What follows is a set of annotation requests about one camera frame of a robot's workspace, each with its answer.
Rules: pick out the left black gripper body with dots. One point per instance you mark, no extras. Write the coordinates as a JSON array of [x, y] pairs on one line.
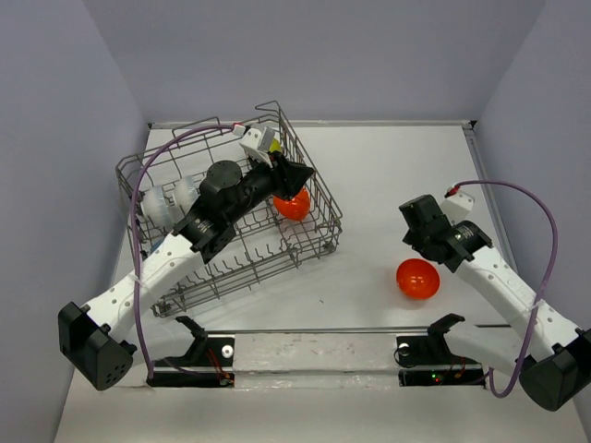
[[259, 185]]

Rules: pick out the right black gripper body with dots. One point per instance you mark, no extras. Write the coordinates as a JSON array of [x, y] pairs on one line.
[[411, 237]]

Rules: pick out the grey wire dish rack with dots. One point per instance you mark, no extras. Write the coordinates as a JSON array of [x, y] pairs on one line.
[[266, 244]]

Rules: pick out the orange bowl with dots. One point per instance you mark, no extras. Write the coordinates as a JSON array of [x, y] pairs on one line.
[[417, 279], [295, 209]]

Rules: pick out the lime green bowl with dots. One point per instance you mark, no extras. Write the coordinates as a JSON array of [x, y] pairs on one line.
[[275, 146]]

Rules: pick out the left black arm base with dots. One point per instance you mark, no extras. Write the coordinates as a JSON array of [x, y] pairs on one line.
[[196, 360]]

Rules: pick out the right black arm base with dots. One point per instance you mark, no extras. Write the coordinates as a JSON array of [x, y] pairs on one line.
[[426, 360]]

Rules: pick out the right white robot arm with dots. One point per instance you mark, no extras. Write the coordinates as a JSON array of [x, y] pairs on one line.
[[549, 354]]

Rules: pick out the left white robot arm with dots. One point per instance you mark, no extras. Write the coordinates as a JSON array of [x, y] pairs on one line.
[[93, 336]]

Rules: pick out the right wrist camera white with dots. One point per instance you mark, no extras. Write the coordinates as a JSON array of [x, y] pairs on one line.
[[457, 205]]

